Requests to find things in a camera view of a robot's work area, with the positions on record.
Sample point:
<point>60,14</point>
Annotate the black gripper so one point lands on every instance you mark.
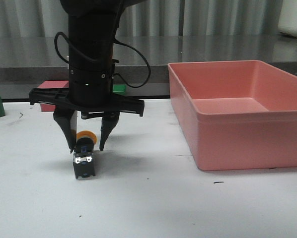
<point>88,92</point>

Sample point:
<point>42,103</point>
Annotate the yellow push button switch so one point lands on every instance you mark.
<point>83,162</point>

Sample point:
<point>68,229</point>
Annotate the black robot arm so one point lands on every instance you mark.
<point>91,37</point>

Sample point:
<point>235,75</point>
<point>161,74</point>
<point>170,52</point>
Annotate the green cube block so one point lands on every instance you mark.
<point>119,89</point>

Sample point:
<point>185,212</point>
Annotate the pink cube block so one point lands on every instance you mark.
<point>52,84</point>

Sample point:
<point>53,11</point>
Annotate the dark grey counter bench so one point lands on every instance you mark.
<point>25,63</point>

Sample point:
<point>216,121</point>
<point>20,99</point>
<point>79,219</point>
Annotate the pink plastic bin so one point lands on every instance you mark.
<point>236,114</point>

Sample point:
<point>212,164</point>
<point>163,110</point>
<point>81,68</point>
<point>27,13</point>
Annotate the white appliance in background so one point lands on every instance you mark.
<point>287,23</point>

